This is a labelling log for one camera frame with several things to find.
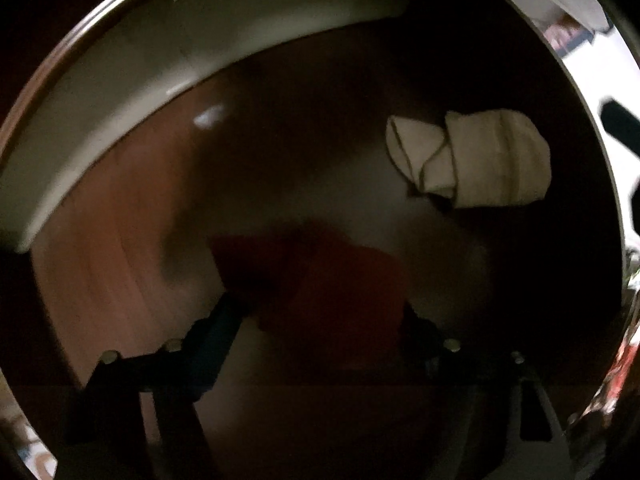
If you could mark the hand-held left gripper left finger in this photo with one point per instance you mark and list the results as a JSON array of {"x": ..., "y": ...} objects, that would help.
[{"x": 215, "y": 350}]

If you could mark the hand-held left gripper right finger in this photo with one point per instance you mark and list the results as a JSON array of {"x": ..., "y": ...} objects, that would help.
[{"x": 425, "y": 347}]

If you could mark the red underwear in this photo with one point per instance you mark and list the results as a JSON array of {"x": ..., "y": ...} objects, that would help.
[{"x": 325, "y": 290}]

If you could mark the wooden drawer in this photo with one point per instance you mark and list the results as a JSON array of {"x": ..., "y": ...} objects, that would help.
[{"x": 300, "y": 125}]

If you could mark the cream underwear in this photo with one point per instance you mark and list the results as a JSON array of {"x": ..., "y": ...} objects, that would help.
[{"x": 490, "y": 160}]

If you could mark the black object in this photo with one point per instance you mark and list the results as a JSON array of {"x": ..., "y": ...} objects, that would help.
[{"x": 622, "y": 125}]

